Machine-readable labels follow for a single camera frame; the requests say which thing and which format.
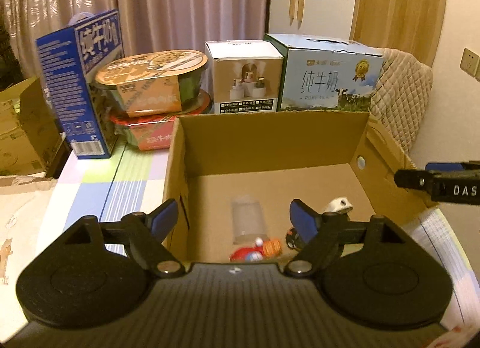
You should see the dark blue milk carton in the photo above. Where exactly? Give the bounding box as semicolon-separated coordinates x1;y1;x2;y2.
36;9;124;159

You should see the beige wall socket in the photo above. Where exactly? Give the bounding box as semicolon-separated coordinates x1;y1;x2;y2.
460;48;479;77

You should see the beige quilted chair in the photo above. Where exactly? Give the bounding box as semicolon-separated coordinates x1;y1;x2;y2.
370;48;433;153

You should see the brown cardboard box on floor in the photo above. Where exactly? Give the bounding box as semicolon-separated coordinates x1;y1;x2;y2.
1;76;71;178

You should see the plaid tablecloth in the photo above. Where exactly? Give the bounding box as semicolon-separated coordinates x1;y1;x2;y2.
0;133;480;348

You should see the light blue milk carton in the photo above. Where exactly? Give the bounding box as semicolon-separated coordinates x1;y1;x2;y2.
264;34;384;112

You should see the red instant noodle bowl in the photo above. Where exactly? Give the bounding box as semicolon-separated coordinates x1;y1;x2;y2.
109;90;212;152

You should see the white toy piece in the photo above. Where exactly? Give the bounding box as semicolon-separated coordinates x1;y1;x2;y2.
321;197;353;214

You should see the dark round toy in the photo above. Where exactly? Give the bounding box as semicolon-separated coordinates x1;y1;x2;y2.
286;227;305;252

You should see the open brown cardboard box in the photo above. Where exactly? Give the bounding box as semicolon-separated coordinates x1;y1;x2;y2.
163;111;433;263

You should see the orange instant noodle bowl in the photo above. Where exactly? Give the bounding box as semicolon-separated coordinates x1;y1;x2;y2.
94;50;208;117

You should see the white product box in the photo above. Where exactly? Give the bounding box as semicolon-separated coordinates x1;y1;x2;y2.
205;40;283;114

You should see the red orange toy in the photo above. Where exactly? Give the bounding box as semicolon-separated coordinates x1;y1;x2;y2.
229;238;282;262

